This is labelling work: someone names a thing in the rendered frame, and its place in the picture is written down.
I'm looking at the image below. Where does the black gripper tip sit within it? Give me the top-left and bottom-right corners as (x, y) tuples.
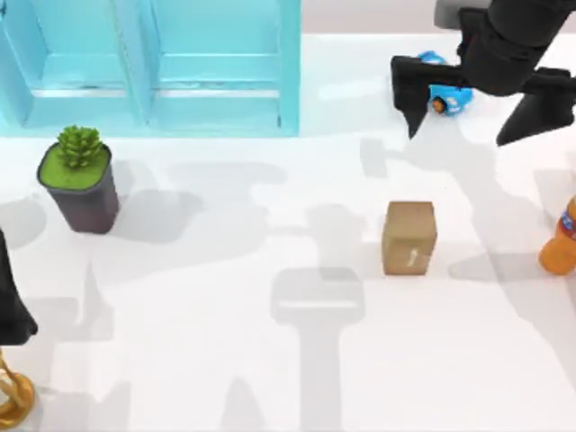
(0, 228), (40, 348)

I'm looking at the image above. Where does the blue toy car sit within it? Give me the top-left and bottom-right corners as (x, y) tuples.
(415, 49), (475, 115)

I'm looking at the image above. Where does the light blue rack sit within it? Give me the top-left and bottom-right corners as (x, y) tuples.
(0, 0), (301, 138)

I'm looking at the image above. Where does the grey rounded box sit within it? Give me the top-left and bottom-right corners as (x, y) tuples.
(433, 0), (491, 32)

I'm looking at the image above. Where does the green plant in dark pot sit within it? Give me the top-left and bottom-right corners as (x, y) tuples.
(36, 125), (121, 236)

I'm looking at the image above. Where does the orange bottle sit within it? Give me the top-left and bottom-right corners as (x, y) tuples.
(538, 193), (576, 275)

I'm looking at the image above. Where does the brown cardboard box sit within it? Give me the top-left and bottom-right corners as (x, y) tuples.
(381, 200), (439, 277)

